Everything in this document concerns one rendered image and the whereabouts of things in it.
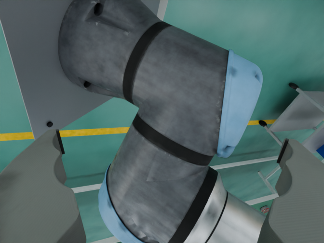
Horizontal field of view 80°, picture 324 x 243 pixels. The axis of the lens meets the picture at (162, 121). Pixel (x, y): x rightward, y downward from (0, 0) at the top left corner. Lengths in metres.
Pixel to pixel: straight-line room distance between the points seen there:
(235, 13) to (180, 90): 1.41
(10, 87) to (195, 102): 1.43
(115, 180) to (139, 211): 0.05
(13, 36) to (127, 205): 0.21
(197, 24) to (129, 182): 1.32
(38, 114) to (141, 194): 0.17
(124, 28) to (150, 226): 0.23
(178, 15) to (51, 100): 1.18
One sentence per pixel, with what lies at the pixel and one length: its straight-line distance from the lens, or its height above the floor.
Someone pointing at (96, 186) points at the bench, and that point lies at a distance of 2.22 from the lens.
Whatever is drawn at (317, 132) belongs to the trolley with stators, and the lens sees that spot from 2.38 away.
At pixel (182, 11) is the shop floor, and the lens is 1.40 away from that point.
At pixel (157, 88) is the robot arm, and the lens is 0.21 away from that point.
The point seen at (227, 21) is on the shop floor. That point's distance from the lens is 1.59.
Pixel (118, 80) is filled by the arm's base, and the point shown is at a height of 1.02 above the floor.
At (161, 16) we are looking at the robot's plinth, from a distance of 0.53.
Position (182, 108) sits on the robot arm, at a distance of 0.20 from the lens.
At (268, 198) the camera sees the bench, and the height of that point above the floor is 0.73.
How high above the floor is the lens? 1.22
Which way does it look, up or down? 40 degrees down
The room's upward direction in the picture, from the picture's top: 157 degrees clockwise
